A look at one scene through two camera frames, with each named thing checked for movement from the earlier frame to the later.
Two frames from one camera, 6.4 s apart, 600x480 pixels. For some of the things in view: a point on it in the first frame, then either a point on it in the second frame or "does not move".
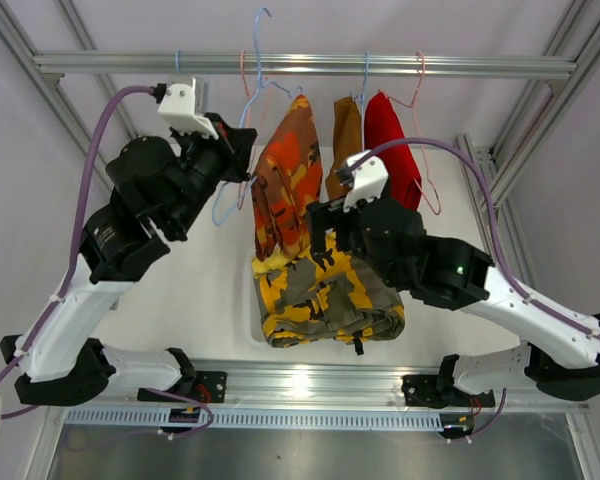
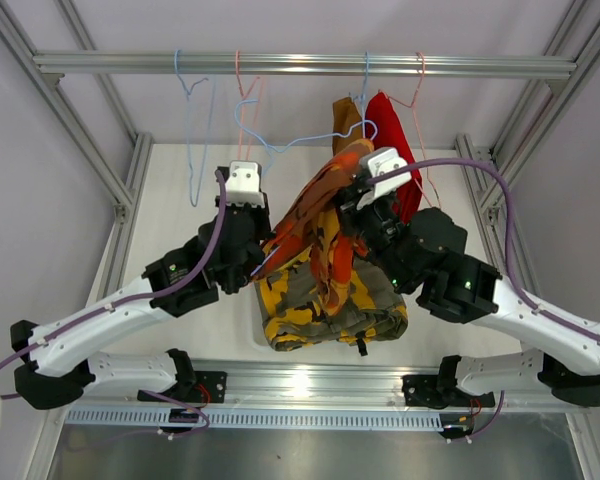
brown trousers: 347,142 does not move
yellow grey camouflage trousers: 332,295 does not move
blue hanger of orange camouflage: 261,83 to 363,121
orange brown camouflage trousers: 286,180 to 316,221
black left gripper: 233,146 to 260,214
